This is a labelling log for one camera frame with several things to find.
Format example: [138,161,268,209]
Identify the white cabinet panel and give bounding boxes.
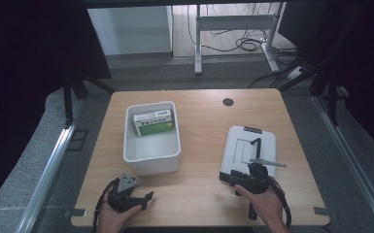
[86,5,173,56]

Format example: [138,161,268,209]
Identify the black floor plate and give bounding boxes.
[66,128,89,152]

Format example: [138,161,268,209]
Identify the black tripod stand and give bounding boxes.
[62,73,117,128]

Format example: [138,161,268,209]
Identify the white power strip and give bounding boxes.
[284,65,306,83]

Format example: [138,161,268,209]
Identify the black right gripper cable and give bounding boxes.
[267,178,293,228]

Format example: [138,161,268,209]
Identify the white metal desk frame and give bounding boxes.
[193,2,287,76]

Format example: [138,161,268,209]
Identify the person's left hand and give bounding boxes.
[96,203,143,233]

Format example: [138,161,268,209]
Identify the black floor cables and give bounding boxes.
[186,3,300,89]

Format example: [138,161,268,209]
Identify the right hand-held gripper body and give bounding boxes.
[244,157,288,221]

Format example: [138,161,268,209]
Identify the black curtain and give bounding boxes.
[0,0,113,215]
[277,0,374,153]

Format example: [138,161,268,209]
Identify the black metal stand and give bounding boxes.
[278,3,363,127]

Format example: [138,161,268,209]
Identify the black bent bar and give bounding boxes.
[250,137,262,160]

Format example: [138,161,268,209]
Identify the silver metal rail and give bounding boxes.
[15,119,80,233]
[312,94,374,231]

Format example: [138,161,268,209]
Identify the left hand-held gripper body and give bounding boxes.
[107,172,144,214]

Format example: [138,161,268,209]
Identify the white plastic bin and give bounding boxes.
[122,100,182,177]

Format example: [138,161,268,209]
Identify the person's right hand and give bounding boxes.
[233,183,287,227]

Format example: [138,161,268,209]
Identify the green and white box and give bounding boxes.
[132,109,176,137]

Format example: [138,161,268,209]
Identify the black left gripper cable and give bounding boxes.
[91,178,119,233]

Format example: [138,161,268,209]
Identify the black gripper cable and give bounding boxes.
[267,178,293,228]
[91,178,119,233]

